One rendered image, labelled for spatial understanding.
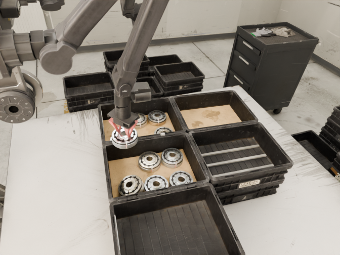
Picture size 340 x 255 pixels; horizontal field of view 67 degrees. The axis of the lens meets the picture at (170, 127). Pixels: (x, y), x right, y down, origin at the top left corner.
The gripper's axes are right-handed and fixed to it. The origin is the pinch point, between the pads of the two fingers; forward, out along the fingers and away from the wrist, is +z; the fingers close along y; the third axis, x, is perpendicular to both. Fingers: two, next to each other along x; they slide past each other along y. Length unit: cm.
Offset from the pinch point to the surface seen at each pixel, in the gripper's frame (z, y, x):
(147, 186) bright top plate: 19.3, -14.8, 4.6
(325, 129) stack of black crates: 64, -93, -154
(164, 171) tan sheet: 22.1, -15.4, -8.0
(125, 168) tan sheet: 22.4, 0.6, -0.2
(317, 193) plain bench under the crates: 34, -83, -47
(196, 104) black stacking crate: 18, -7, -59
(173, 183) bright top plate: 19.2, -23.0, -2.8
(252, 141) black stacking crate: 21, -45, -50
